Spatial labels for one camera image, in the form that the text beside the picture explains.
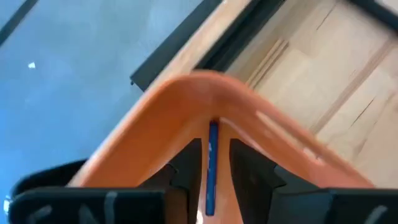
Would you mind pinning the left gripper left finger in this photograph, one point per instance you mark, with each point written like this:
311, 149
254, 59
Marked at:
189, 174

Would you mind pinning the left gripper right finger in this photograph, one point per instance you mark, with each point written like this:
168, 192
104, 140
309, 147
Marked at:
248, 174

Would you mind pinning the dark blue crayon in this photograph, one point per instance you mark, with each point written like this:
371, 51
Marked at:
212, 168

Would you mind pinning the orange plastic bin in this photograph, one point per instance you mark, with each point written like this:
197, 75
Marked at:
161, 124

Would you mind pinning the white floor scrap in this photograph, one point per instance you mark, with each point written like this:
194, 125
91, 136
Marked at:
31, 65

